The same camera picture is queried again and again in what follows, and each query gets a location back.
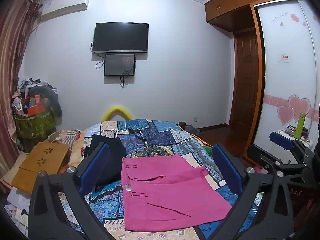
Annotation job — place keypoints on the yellow curved foam piece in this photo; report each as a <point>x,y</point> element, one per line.
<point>116,110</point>

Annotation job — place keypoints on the wooden bed post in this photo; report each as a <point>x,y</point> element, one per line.
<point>182,124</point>

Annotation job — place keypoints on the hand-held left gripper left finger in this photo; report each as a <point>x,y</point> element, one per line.
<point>96,165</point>

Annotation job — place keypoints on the white nightstand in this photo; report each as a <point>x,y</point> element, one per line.
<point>306,143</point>

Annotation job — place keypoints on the striped pink curtain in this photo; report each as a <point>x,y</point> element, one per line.
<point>11,62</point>

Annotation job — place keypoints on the grey cloth heap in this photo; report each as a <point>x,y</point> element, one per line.
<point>193,129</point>

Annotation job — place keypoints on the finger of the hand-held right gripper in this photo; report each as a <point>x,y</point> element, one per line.
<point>265,155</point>
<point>281,138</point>

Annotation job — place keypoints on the grey plush pillow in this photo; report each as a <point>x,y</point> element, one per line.
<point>53,100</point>

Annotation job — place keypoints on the brown wooden door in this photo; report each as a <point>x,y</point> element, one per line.
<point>246,85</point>

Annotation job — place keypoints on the red cardboard box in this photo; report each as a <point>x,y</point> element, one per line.
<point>36,105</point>

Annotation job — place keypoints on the dark folded pants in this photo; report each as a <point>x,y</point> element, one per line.
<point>110,152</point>

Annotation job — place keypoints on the pink pants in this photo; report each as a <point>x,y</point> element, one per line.
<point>165,190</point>

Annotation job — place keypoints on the blue patchwork print blanket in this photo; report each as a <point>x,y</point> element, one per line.
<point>165,137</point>

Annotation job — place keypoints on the white air conditioner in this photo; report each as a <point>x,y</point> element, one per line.
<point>65,6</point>

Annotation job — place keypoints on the white wall socket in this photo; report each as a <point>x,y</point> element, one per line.
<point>195,119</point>

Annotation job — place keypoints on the wooden folding lap table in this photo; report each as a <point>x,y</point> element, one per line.
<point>42,162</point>

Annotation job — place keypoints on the wooden overhead cabinet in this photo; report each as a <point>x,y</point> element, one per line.
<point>232,7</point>

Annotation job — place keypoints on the black wall television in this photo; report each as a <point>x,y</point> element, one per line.
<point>121,37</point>

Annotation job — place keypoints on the small black wall monitor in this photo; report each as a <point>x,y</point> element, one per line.
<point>119,65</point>

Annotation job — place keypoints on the white paper pile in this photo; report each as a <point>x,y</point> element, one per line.
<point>17,205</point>

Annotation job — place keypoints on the green fabric basket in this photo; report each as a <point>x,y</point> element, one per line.
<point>35,126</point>

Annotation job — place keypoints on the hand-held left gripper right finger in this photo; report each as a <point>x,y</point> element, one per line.
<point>226,167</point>

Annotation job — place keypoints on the green bottle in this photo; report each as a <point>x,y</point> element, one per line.
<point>300,126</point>

